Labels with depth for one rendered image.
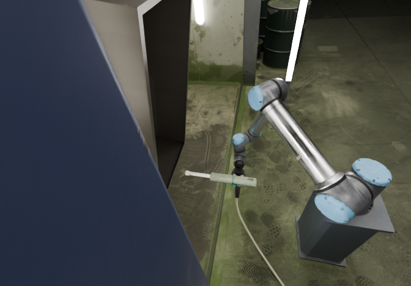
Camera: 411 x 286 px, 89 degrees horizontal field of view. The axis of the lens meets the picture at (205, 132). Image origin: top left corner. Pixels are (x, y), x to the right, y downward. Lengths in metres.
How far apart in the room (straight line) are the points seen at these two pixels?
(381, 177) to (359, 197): 0.14
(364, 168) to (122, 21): 1.12
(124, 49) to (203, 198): 1.52
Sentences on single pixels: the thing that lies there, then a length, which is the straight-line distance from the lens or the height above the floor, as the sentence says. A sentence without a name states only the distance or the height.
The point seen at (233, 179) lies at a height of 0.55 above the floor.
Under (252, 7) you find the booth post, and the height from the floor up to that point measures 1.04.
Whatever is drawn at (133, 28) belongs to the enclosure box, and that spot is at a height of 1.59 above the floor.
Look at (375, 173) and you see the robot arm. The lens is 1.21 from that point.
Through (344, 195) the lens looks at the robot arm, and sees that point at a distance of 1.10.
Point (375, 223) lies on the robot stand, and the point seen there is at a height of 0.64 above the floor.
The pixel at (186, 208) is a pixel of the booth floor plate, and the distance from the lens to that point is 1.95.
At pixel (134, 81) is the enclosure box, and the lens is 0.75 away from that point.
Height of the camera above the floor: 1.77
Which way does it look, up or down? 44 degrees down
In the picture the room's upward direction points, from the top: 8 degrees counter-clockwise
